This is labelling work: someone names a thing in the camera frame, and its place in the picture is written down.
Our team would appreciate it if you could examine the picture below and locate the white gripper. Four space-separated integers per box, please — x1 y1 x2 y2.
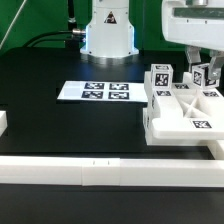
161 0 224 80

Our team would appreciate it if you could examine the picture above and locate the white cube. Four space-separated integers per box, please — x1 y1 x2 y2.
192 63 219 89

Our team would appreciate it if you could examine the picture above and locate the white cube marker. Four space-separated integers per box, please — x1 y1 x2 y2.
151 64 173 89

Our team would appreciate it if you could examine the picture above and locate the white chair back frame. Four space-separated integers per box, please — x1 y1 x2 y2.
143 71 224 145

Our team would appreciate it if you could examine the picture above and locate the white chair seat part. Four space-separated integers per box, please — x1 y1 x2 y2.
142 106 209 147

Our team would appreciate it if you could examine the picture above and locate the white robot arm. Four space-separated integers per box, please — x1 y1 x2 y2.
80 0 224 80

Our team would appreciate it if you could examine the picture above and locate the white right fence bar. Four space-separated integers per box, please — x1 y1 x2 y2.
207 140 224 160

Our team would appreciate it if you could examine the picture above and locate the white fence bar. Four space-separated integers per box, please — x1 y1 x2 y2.
0 156 224 187
207 140 224 160

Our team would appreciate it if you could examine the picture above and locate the white front fence bar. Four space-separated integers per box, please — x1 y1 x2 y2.
0 156 224 187

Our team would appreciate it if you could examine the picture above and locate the white diagonal rod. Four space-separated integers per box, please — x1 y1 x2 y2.
0 0 28 51

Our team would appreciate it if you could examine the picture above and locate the white left fence block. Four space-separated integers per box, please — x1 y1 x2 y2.
0 111 7 137

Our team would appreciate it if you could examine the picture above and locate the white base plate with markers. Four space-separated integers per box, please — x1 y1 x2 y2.
58 81 147 102

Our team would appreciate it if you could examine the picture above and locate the black cable connector post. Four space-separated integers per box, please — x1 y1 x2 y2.
65 0 86 50

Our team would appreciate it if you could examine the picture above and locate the black cable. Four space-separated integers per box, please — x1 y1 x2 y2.
23 30 75 48

